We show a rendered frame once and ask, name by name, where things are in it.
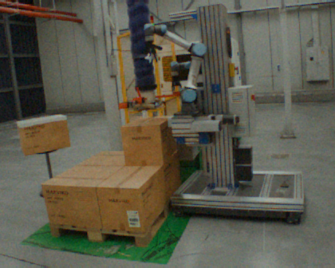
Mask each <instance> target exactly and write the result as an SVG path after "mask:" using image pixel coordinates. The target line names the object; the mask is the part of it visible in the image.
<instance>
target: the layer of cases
mask: <svg viewBox="0 0 335 268"><path fill-rule="evenodd" d="M180 183H181V179H180V172H179V153H178V150H176V151H175V153H174V154H172V155H171V157H170V158H169V159H168V161H167V162H166V164H164V165H152V166H125V159H124V151H107V152H98V154H96V155H94V156H92V157H89V159H87V160H85V161H83V162H81V163H80V164H77V165H76V166H73V167H71V168H70V169H69V170H67V171H64V172H62V173H61V174H60V175H57V176H54V178H52V179H50V180H47V181H46V182H44V183H42V184H41V187H42V190H43V197H44V200H45V205H46V210H47V215H48V218H49V222H50V223H57V224H66V225H73V226H79V227H91V228H100V229H103V228H104V229H108V230H117V231H134V232H145V231H146V230H147V229H148V227H149V226H150V224H151V223H152V222H153V220H154V219H155V218H156V216H157V215H158V214H159V212H160V211H161V210H162V208H163V207H164V205H165V204H166V202H167V201H168V200H169V198H171V196H172V194H173V193H174V191H175V190H176V189H177V187H178V186H179V185H180Z"/></svg>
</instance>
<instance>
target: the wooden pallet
mask: <svg viewBox="0 0 335 268"><path fill-rule="evenodd" d="M172 209H173V205H171V198H169V200H168V201H167V202H166V204H165V205H164V207H163V208H162V210H161V211H160V212H159V214H158V215H157V216H156V218H155V219H154V220H153V222H152V223H151V224H150V226H149V227H148V229H147V230H146V231H145V232H134V231H117V230H108V229H104V228H103V229H100V228H91V227H79V226H73V225H66V224H57V223H49V226H50V230H51V232H52V236H56V237H61V236H62V235H63V234H65V233H66V232H67V231H69V230H78V231H88V237H89V241H91V242H104V241H105V239H106V238H107V237H108V236H109V235H110V234H112V235H130V236H135V242H136V246H143V247H148V244H149V243H150V242H151V240H152V239H153V237H154V235H155V234H156V232H157V231H158V230H159V228H160V227H161V225H162V224H163V223H164V220H165V219H166V218H167V217H168V214H169V213H170V212H171V210H172Z"/></svg>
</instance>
